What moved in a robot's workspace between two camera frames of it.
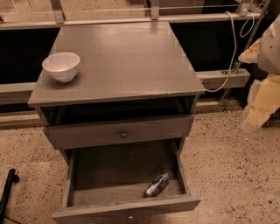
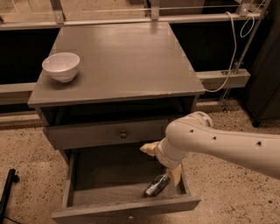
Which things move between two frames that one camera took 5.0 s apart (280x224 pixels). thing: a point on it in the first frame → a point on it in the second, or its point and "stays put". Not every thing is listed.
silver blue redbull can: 158,183 stays put
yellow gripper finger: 250,55 → 167,155
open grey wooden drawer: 111,183 stays put
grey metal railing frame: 20,93 stays put
